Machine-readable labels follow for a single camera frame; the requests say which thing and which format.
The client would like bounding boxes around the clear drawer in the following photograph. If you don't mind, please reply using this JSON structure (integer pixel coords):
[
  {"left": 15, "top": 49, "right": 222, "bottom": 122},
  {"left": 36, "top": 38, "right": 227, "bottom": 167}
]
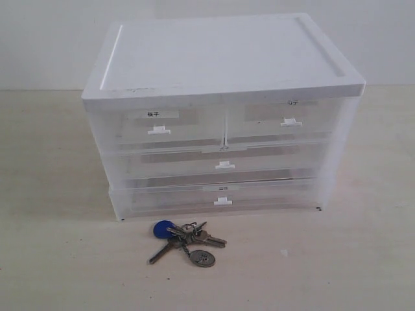
[
  {"left": 228, "top": 99, "right": 342, "bottom": 143},
  {"left": 112, "top": 105, "right": 228, "bottom": 146},
  {"left": 112, "top": 179, "right": 323, "bottom": 218},
  {"left": 117, "top": 142, "right": 327, "bottom": 179}
]

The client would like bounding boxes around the key bunch with blue tag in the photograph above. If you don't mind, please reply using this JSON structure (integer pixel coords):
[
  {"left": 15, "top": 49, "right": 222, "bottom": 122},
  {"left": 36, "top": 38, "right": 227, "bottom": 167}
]
[{"left": 148, "top": 220, "right": 227, "bottom": 268}]

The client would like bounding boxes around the white translucent drawer cabinet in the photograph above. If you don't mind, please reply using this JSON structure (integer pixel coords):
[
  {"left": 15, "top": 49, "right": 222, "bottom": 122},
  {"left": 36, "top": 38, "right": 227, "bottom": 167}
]
[{"left": 82, "top": 13, "right": 366, "bottom": 220}]

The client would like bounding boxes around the clear bottom drawer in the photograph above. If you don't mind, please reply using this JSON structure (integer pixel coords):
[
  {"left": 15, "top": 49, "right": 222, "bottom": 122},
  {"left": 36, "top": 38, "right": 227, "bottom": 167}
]
[{"left": 112, "top": 179, "right": 323, "bottom": 218}]

